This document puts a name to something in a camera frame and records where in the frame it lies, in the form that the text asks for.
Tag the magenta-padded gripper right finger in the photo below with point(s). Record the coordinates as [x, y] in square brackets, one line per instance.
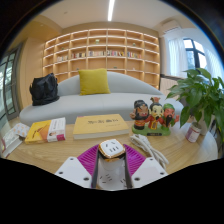
[150, 170]

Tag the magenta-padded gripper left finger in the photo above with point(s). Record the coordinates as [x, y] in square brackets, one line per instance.
[73, 170]

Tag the white gold-trimmed cube charger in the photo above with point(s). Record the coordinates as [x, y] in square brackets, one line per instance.
[111, 149]

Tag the yellow and white book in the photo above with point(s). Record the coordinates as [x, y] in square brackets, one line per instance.
[45, 130]

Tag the flat yellow book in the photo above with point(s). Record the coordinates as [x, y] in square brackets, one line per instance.
[100, 125]

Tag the three-warrior painted figurine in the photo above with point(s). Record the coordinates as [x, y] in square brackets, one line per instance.
[155, 116]

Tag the small white red-labelled cup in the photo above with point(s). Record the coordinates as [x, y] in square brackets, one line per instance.
[193, 132]

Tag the small white crumpled cloth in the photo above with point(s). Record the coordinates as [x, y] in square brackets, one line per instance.
[21, 130]

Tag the curved grey sofa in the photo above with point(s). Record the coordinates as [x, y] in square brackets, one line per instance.
[90, 105]

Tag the black backpack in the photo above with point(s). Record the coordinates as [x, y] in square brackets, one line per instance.
[44, 90]

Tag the potted green leafy plant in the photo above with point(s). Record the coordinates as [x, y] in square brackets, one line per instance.
[200, 95]

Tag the yellow square cushion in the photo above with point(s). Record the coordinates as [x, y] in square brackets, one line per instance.
[94, 81]

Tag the grey-framed glass door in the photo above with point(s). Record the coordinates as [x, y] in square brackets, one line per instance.
[9, 83]

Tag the white sheer curtain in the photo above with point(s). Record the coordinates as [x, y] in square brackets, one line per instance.
[176, 56]
[213, 63]

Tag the dark-framed window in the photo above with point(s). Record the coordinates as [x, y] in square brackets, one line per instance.
[193, 55]

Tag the long ceiling light strip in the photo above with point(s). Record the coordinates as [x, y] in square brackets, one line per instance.
[111, 10]

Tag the wooden wall shelf unit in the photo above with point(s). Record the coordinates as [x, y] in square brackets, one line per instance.
[100, 53]

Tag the white wall air conditioner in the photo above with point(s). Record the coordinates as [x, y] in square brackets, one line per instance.
[171, 26]

